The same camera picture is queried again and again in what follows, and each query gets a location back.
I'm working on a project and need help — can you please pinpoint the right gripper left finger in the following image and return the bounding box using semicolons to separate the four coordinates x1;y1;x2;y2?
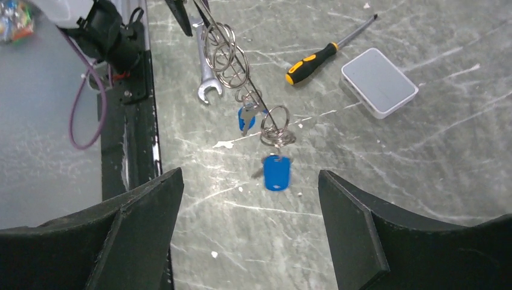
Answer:
1;168;184;289

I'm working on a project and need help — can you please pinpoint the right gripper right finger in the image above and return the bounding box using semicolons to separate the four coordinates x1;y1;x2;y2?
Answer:
318;170;511;290

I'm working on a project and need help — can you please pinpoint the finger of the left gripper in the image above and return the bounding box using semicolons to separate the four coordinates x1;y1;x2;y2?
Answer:
165;0;193;37
194;0;210;28

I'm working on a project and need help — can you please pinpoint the blue key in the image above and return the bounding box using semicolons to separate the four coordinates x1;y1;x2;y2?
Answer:
251;154;293;192
238;103;268;137

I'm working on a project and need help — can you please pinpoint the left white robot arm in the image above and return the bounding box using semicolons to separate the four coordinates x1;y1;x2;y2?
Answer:
31;0;149;73

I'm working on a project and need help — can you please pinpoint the silver open-end wrench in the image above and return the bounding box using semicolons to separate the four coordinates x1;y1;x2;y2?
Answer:
190;16;223;105

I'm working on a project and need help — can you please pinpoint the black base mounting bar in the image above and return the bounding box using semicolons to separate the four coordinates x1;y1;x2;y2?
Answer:
97;11;174;290

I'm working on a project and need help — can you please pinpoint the yellow black screwdriver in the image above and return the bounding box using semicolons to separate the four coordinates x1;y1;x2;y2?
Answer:
285;13;379;85

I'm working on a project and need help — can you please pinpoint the small grey white box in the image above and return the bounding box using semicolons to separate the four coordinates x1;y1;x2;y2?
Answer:
341;48;419;120

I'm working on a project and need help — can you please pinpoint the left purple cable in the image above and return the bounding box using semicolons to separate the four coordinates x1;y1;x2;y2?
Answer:
60;30;109;151

